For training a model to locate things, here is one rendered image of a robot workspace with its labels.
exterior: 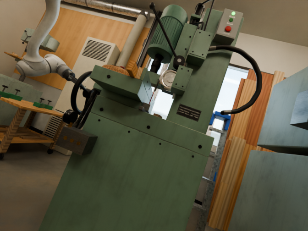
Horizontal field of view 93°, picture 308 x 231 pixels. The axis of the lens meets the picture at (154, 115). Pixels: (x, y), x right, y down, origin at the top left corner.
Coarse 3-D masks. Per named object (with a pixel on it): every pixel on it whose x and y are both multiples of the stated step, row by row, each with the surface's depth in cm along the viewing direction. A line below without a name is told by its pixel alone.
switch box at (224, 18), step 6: (228, 12) 77; (240, 12) 77; (222, 18) 77; (228, 18) 76; (234, 18) 76; (240, 18) 76; (222, 24) 76; (228, 24) 76; (234, 24) 76; (216, 30) 78; (222, 30) 76; (234, 30) 75; (216, 36) 77; (222, 36) 76; (228, 36) 75; (234, 36) 75; (222, 42) 80; (228, 42) 78
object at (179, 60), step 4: (152, 4) 82; (152, 8) 83; (156, 12) 82; (156, 16) 82; (160, 24) 81; (164, 32) 80; (168, 40) 79; (172, 48) 78; (172, 52) 79; (176, 56) 75; (180, 56) 75; (176, 60) 75; (180, 60) 75; (184, 60) 75; (176, 64) 75; (180, 64) 75; (176, 68) 78
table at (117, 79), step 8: (96, 72) 59; (104, 72) 58; (112, 72) 58; (96, 80) 59; (104, 80) 58; (112, 80) 58; (120, 80) 58; (128, 80) 57; (136, 80) 57; (96, 88) 80; (104, 88) 70; (112, 88) 63; (120, 88) 57; (128, 88) 57; (136, 88) 57; (144, 88) 65; (128, 96) 67; (136, 96) 61; (144, 96) 71
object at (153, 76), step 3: (150, 72) 89; (153, 72) 89; (150, 75) 88; (153, 75) 88; (156, 75) 88; (159, 75) 88; (150, 78) 88; (153, 78) 88; (156, 78) 88; (150, 81) 88; (153, 81) 88; (156, 81) 88; (153, 84) 89; (159, 84) 87; (159, 87) 90
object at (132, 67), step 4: (132, 60) 52; (128, 64) 52; (132, 64) 52; (136, 64) 54; (128, 68) 52; (132, 68) 52; (136, 68) 56; (128, 72) 54; (132, 72) 53; (136, 72) 57; (132, 76) 57
